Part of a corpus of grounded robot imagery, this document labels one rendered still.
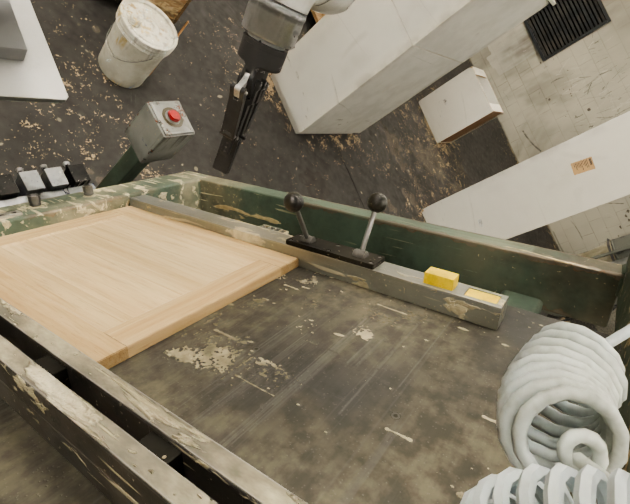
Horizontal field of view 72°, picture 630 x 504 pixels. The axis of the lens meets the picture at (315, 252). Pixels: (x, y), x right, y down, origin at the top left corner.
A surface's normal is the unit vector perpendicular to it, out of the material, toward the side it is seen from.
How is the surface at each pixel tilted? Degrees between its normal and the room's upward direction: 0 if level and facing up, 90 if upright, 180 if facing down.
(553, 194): 90
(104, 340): 55
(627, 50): 90
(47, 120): 0
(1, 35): 4
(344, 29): 90
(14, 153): 0
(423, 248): 90
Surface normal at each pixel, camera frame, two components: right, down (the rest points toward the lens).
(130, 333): 0.03, -0.92
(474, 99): -0.61, 0.21
